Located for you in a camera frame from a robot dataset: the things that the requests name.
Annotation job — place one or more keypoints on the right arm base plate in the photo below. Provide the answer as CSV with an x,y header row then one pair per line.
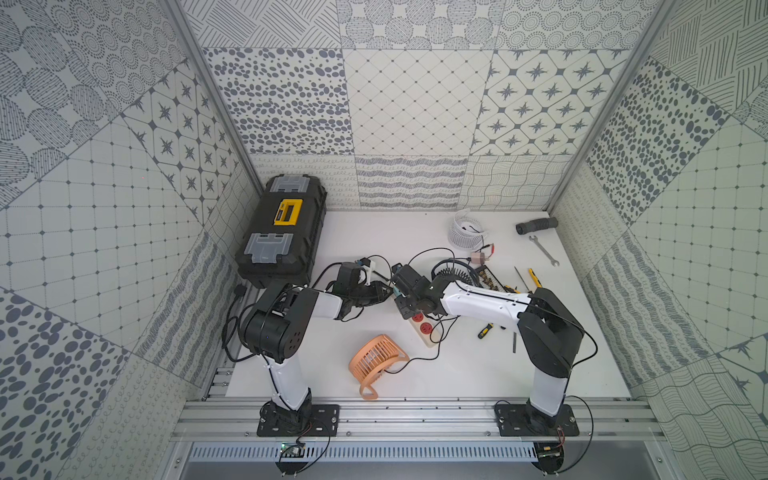
x,y
523,420

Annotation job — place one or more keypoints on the silver wrench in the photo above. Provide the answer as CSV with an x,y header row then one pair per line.
x,y
534,239

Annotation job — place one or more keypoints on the yellow pliers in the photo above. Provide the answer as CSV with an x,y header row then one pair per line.
x,y
535,278

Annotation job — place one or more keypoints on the black bit set case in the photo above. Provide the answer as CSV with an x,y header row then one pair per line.
x,y
491,282

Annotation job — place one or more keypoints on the black yellow screwdriver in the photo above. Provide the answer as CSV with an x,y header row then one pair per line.
x,y
485,330

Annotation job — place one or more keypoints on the black yellow toolbox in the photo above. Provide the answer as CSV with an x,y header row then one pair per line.
x,y
283,235

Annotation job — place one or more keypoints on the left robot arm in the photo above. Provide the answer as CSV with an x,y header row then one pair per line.
x,y
292,326

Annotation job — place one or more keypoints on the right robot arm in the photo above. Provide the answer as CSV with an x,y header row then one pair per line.
x,y
550,333

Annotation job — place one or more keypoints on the black cylinder grip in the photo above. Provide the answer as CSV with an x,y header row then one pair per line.
x,y
536,225

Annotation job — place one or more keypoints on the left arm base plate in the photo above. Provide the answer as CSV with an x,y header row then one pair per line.
x,y
309,421

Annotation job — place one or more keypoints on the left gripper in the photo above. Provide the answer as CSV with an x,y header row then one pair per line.
x,y
369,291

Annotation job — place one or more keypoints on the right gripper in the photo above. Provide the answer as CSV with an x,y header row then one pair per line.
x,y
401,304

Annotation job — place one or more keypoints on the aluminium rail frame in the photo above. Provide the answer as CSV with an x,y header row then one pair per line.
x,y
237,419

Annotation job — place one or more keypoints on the orange desk fan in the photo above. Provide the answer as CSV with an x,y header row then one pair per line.
x,y
370,362

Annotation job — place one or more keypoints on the beige red power strip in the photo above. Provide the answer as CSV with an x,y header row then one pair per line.
x,y
425,326

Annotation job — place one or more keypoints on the dark blue desk fan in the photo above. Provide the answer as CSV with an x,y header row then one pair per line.
x,y
457,270

